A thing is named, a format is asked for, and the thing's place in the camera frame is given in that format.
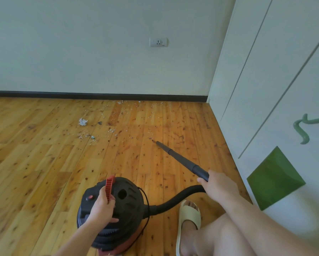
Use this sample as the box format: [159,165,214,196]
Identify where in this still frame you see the person's left hand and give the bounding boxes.
[88,185,119,233]

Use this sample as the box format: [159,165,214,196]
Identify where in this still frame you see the person's right hand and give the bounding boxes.
[197,170,240,204]

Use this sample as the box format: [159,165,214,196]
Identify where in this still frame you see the black and red vacuum cleaner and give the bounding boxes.
[77,175,151,256]

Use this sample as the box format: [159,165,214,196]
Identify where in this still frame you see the black vacuum hose with wand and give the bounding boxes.
[148,141,210,218]

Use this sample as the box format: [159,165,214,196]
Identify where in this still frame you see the person's right forearm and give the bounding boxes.
[228,195,319,256]

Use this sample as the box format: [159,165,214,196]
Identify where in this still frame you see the person's left forearm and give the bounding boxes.
[54,222,102,256]

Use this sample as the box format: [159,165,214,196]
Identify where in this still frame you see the beige slipper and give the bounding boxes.
[175,199,202,256]

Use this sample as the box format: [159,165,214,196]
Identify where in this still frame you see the person's bare leg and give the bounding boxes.
[179,201,259,256]

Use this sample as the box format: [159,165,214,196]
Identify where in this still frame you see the scattered small floor debris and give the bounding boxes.
[74,100,166,143]

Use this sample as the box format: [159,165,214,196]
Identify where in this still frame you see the black baseboard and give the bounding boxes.
[0,90,209,103]

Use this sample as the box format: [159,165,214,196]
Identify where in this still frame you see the white wardrobe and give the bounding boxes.
[207,0,319,249]

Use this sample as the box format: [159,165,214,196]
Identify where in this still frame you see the black vacuum power cable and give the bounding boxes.
[127,187,151,249]

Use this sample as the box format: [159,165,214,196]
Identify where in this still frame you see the light green curved wardrobe handle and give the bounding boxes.
[293,105,319,145]

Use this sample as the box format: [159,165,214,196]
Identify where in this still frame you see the white wall socket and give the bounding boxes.
[150,38,168,48]

